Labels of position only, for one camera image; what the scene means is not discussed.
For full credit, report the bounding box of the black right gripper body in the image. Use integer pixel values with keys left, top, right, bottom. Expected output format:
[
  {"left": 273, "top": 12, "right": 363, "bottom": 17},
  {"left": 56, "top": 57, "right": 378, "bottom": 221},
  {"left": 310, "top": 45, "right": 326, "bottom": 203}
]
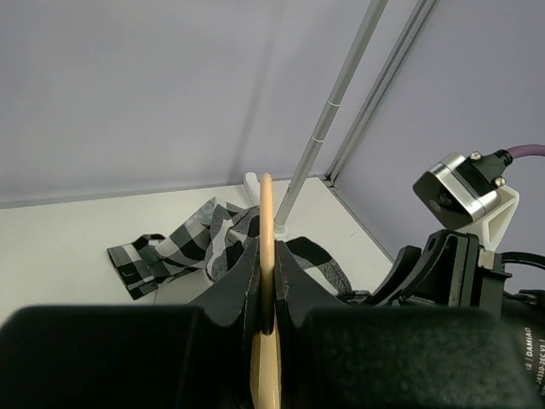
[{"left": 370, "top": 229, "right": 511, "bottom": 308}]

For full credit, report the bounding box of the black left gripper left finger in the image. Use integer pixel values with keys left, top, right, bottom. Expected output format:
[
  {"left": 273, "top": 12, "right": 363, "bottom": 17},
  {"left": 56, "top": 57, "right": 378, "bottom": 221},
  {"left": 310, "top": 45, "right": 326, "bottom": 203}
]
[{"left": 1, "top": 240, "right": 260, "bottom": 408}]

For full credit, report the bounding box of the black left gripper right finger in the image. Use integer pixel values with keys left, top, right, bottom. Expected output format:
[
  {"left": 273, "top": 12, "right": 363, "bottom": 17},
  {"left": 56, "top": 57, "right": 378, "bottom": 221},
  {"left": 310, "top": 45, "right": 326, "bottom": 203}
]
[{"left": 275, "top": 242, "right": 535, "bottom": 408}]

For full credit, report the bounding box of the beige wooden hanger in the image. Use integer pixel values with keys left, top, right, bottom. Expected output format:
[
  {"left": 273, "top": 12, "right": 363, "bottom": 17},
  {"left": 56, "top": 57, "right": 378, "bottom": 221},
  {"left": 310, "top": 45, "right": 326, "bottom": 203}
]
[{"left": 244, "top": 172, "right": 281, "bottom": 408}]

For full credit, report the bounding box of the black white checkered shirt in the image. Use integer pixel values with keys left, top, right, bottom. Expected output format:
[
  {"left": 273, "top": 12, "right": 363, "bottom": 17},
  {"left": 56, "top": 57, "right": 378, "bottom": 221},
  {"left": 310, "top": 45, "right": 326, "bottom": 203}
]
[{"left": 106, "top": 198, "right": 370, "bottom": 304}]

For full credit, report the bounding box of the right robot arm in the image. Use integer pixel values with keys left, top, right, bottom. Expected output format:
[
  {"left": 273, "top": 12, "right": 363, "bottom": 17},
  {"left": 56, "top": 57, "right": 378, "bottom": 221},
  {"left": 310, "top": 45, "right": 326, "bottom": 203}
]
[{"left": 366, "top": 229, "right": 544, "bottom": 395}]

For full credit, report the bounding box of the white silver clothes rack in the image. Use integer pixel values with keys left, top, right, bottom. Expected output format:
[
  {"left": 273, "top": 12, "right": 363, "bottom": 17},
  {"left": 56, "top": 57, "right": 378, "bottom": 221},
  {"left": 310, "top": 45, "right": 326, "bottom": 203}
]
[{"left": 243, "top": 0, "right": 387, "bottom": 239}]

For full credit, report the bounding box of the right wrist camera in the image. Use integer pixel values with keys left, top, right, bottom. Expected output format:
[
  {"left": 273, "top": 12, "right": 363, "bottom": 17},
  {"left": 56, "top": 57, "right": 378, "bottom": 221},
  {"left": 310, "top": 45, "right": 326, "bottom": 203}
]
[{"left": 413, "top": 150, "right": 519, "bottom": 251}]

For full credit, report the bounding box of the right aluminium frame post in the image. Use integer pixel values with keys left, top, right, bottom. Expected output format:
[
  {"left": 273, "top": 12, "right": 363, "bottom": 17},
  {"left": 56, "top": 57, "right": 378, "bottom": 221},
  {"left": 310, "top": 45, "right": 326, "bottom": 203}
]
[{"left": 324, "top": 0, "right": 438, "bottom": 187}]

